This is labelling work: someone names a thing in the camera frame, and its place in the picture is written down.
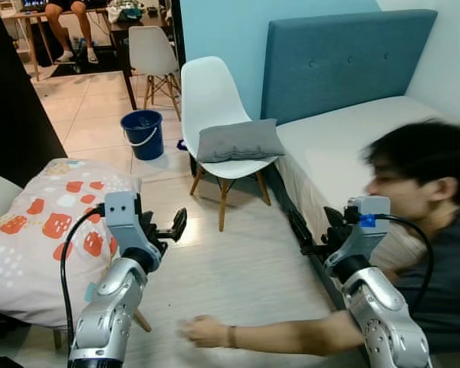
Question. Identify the man's bare forearm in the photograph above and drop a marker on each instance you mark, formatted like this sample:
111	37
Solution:
291	336

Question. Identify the white pillow orange pattern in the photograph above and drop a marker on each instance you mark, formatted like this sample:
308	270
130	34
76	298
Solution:
38	245

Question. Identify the dark bed base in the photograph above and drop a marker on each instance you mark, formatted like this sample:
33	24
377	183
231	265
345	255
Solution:
291	211

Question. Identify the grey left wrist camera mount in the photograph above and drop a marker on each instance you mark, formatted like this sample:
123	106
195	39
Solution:
123	213

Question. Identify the man's bare hand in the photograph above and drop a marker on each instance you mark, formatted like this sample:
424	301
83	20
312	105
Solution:
207	332

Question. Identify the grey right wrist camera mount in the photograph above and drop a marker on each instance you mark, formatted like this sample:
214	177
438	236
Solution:
364	234

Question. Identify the black door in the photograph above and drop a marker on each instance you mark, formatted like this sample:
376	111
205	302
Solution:
11	100

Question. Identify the small grey pillow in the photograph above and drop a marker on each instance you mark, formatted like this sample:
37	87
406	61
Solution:
238	142

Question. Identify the blue upholstered headboard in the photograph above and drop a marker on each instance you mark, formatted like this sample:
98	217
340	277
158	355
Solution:
345	61

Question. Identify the light wooden desk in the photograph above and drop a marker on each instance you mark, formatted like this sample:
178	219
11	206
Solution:
31	38

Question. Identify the blue mop head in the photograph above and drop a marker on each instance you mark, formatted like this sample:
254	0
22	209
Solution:
182	144

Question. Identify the dark wristband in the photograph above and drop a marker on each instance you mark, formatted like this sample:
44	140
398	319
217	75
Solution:
231	336

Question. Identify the black-haired man grey shirt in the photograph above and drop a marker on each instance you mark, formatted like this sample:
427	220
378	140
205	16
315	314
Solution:
437	169

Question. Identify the dark wooden table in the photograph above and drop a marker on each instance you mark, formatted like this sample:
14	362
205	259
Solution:
130	69

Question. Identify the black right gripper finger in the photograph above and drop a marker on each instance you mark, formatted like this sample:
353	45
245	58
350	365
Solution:
300	228
333	215

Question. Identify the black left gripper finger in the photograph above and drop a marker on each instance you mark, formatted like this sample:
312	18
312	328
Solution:
179	222
165	233

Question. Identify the seated person bare legs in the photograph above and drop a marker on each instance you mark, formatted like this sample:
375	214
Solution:
83	27

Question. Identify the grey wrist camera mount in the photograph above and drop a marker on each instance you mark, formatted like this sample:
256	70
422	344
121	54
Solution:
123	213
364	234

